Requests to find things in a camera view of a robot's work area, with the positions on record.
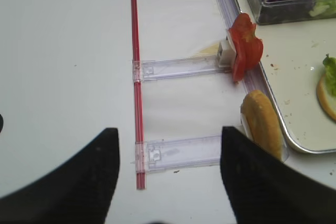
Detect left clear long rail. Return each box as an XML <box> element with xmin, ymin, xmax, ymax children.
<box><xmin>217</xmin><ymin>0</ymin><xmax>288</xmax><ymax>162</ymax></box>

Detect left upper clear pusher track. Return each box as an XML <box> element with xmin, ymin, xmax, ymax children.
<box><xmin>133</xmin><ymin>55</ymin><xmax>231</xmax><ymax>82</ymax></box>

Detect lettuce leaf on bun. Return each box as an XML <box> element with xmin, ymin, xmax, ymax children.
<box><xmin>322</xmin><ymin>54</ymin><xmax>336</xmax><ymax>97</ymax></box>

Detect left red straw rail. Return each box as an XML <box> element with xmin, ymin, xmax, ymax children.
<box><xmin>130</xmin><ymin>0</ymin><xmax>146</xmax><ymax>190</ymax></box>

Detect tomato slice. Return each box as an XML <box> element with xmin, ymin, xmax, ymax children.
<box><xmin>232</xmin><ymin>36</ymin><xmax>264</xmax><ymax>82</ymax></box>
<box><xmin>229</xmin><ymin>13</ymin><xmax>256</xmax><ymax>42</ymax></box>

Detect silver metal tray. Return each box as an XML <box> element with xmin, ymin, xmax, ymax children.
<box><xmin>235</xmin><ymin>0</ymin><xmax>335</xmax><ymax>154</ymax></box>

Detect clear pusher track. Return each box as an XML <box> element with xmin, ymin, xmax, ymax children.
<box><xmin>133</xmin><ymin>55</ymin><xmax>231</xmax><ymax>82</ymax></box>
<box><xmin>134</xmin><ymin>135</ymin><xmax>222</xmax><ymax>173</ymax></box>

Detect white pusher block tomatoes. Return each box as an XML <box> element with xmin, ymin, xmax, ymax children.
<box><xmin>217</xmin><ymin>35</ymin><xmax>237</xmax><ymax>68</ymax></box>

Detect bottom bun on tray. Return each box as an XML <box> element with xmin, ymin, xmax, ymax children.
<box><xmin>316</xmin><ymin>73</ymin><xmax>335</xmax><ymax>121</ymax></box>

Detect upright bottom bun left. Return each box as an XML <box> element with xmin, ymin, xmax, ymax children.
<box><xmin>240</xmin><ymin>90</ymin><xmax>282</xmax><ymax>160</ymax></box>

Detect front tomato slice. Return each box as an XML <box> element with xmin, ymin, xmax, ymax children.
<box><xmin>232</xmin><ymin>36</ymin><xmax>264</xmax><ymax>82</ymax></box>

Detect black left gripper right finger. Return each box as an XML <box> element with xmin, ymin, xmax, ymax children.
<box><xmin>220</xmin><ymin>126</ymin><xmax>335</xmax><ymax>223</ymax></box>

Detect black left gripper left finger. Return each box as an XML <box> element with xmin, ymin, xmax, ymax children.
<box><xmin>1</xmin><ymin>128</ymin><xmax>119</xmax><ymax>223</ymax></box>

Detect rear tomato slice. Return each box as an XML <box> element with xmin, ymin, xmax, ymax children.
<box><xmin>229</xmin><ymin>13</ymin><xmax>256</xmax><ymax>42</ymax></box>

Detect left lower clear pusher track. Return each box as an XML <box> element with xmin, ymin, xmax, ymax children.
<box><xmin>134</xmin><ymin>135</ymin><xmax>222</xmax><ymax>173</ymax></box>

